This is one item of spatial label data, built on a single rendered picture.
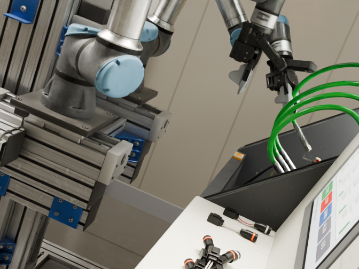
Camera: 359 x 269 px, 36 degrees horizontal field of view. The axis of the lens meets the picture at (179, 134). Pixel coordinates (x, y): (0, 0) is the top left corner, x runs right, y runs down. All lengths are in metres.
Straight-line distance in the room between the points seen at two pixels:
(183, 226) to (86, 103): 0.45
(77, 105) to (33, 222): 0.56
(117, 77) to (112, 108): 0.63
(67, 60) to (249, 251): 0.66
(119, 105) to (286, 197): 0.79
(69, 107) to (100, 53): 0.20
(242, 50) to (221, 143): 1.74
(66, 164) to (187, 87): 1.91
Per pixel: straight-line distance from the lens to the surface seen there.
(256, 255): 1.25
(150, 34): 1.92
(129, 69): 1.33
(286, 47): 1.90
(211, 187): 1.60
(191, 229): 1.23
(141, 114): 1.94
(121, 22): 1.33
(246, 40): 1.68
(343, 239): 0.80
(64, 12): 1.65
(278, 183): 1.38
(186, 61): 3.31
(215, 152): 3.38
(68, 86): 1.47
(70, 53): 1.45
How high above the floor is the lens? 1.49
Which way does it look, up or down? 16 degrees down
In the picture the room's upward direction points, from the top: 21 degrees clockwise
